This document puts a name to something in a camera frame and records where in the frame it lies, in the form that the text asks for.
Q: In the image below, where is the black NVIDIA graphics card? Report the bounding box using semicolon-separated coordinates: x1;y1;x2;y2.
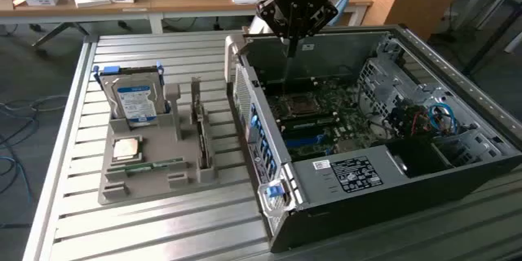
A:
190;77;215;172

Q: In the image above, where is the CPU socket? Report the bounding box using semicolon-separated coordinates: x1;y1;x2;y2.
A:
284;94;323;118

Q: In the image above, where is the green motherboard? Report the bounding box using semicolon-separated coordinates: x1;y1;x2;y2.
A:
264;77;395;163

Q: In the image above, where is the blue expansion slot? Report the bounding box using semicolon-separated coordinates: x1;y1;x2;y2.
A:
284;137;327;149

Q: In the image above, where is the hard disk in blue caddy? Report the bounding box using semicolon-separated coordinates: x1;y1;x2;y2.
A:
92;62;168;127

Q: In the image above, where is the grey parts rack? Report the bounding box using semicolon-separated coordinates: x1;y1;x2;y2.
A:
97;83;223;206

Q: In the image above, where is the grey power supply unit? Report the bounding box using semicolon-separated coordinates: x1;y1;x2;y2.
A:
290;145;411;205

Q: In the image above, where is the CPU chip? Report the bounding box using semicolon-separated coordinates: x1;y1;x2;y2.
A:
112;138;144;161

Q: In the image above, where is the blue case latch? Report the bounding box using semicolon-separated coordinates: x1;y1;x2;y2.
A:
264;183;283;198

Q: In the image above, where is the green RAM stick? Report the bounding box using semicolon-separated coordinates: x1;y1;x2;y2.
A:
105;158;184;172

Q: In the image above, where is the open black PC case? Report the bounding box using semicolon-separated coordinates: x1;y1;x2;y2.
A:
223;24;522;254

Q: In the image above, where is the blue data wire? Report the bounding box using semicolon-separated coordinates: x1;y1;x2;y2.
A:
427;103;461;136

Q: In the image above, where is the red wire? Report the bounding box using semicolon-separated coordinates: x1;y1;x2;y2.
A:
410;110;422;136

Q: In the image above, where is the white floor cable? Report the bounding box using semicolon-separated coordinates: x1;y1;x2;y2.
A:
0;94;69;112

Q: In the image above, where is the blue floor cable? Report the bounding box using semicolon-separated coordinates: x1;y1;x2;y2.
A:
0;116;37;228

